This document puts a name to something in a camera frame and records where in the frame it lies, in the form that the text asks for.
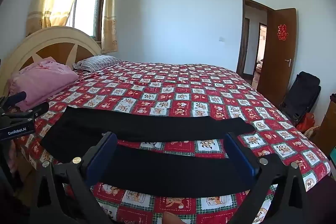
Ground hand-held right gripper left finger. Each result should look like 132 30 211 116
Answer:
28 132 118 224

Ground brown wooden door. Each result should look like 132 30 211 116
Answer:
257 7 297 109

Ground red paper door decoration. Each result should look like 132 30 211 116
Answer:
277 25 288 41

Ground orange bag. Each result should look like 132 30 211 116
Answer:
296 113 315 134

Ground wooden cabinet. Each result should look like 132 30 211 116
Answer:
312 106 336 154

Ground striped pillow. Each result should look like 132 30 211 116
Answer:
73 55 122 72

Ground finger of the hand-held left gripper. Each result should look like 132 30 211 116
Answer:
7 91 27 107
16 101 50 120

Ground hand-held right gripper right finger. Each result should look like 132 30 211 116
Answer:
224 132 311 224

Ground red checkered printed quilt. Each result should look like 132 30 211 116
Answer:
14 60 332 224

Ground black suitcase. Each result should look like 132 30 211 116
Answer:
278 71 321 126

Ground cream and wood headboard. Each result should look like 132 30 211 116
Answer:
0 26 103 96

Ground brown door frame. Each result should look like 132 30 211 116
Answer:
236 0 275 83

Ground black pants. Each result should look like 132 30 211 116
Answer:
39 105 256 198

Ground narrow yellow curtain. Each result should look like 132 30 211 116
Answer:
101 0 119 54

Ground pink folded blanket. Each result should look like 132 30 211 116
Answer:
7 57 79 113

